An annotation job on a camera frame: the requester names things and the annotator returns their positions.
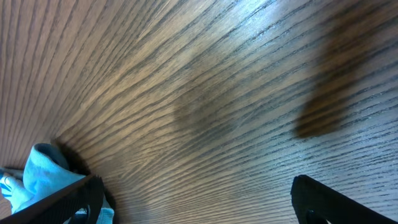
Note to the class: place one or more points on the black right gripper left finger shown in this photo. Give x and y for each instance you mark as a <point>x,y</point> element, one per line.
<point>61,206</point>

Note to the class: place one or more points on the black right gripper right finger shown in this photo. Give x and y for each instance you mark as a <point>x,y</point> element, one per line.
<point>314,202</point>

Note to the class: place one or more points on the light blue t-shirt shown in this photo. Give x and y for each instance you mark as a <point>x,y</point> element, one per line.
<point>46,171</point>

